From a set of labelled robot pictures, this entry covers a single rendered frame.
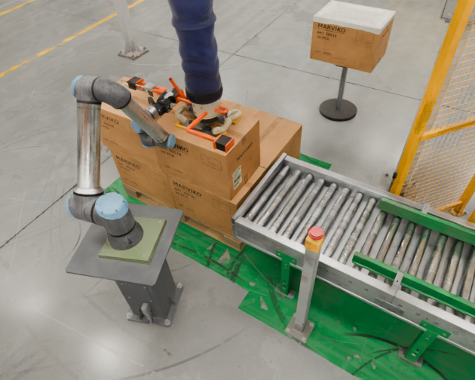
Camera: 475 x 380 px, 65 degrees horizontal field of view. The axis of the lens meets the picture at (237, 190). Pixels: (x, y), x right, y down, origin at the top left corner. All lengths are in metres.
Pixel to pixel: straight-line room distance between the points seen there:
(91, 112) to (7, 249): 1.84
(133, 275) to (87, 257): 0.29
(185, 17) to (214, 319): 1.84
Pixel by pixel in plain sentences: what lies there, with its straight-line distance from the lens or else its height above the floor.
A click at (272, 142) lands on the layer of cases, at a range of 2.91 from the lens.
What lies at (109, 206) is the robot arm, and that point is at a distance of 1.94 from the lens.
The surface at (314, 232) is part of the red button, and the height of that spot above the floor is 1.04.
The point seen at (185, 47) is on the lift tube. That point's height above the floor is 1.50.
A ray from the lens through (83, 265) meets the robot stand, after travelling 2.15.
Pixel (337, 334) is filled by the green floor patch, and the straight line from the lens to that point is 2.63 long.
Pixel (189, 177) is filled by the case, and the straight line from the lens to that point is 2.59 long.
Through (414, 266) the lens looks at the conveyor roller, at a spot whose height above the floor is 0.55.
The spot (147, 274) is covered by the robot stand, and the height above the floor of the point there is 0.75.
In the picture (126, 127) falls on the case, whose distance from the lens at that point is 2.73.
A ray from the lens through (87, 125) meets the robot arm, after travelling 1.98.
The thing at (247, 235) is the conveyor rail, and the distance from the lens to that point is 2.36.
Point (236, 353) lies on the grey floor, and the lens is 2.55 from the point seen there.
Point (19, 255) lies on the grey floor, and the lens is 3.44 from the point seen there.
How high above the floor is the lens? 2.40
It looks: 47 degrees down
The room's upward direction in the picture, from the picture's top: 4 degrees counter-clockwise
